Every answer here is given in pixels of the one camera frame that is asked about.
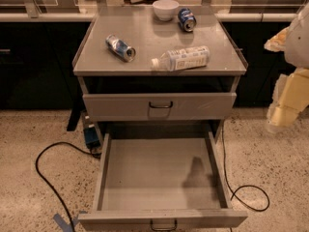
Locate blue tape on floor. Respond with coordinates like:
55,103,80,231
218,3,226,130
53,214,79,232

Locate white bowl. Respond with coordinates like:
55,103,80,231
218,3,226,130
153,0,179,21

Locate blue pepsi can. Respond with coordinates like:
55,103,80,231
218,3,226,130
178,8,196,32

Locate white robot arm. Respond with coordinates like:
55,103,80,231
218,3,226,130
265,4,309,133

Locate clear blue-label plastic bottle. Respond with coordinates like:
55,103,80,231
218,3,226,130
152,45,211,72

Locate silver blue soda can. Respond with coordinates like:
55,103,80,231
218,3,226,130
105,35,136,62

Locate blue power box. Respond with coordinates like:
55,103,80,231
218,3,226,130
83,125,100,149

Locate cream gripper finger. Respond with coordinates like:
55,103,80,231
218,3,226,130
264,27,288,52
267,68,309,133

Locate black cable left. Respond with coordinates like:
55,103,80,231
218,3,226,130
34,141,102,232

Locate grey drawer cabinet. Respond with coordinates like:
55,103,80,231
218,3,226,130
71,5,249,232

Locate grey top drawer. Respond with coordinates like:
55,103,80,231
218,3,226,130
83,93,237,121

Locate grey open middle drawer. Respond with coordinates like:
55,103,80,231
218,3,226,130
78,132,247,232

